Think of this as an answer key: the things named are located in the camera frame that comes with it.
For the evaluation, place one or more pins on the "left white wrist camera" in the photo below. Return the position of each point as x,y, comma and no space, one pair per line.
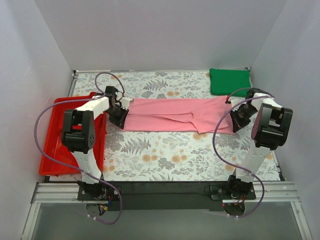
125,102

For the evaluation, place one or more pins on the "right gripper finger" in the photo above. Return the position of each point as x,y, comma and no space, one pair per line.
239,123
235,116

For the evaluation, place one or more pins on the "pink t shirt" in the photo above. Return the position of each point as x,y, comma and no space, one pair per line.
199,115

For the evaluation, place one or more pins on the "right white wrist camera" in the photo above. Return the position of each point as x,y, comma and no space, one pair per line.
230,104

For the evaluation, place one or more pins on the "folded green t shirt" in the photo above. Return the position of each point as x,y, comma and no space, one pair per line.
225,81

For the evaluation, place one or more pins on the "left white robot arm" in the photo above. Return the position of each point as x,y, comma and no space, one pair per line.
79,135

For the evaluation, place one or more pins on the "red t shirt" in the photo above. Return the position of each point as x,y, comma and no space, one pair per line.
100,121

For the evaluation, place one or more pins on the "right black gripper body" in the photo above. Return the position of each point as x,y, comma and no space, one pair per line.
240,118

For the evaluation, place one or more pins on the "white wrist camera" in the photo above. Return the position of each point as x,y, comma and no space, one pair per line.
230,104
125,102

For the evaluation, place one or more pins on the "red plastic tray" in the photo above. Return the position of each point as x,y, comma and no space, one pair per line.
53,147

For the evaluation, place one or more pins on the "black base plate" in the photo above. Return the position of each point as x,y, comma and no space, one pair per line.
161,195

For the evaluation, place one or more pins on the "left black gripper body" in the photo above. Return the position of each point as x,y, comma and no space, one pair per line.
117,113

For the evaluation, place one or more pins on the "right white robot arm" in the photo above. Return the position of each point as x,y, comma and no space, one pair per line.
270,131

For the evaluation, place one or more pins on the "aluminium frame rail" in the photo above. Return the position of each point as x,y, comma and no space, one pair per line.
67,192

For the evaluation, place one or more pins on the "floral tablecloth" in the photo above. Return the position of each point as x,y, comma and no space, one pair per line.
164,156

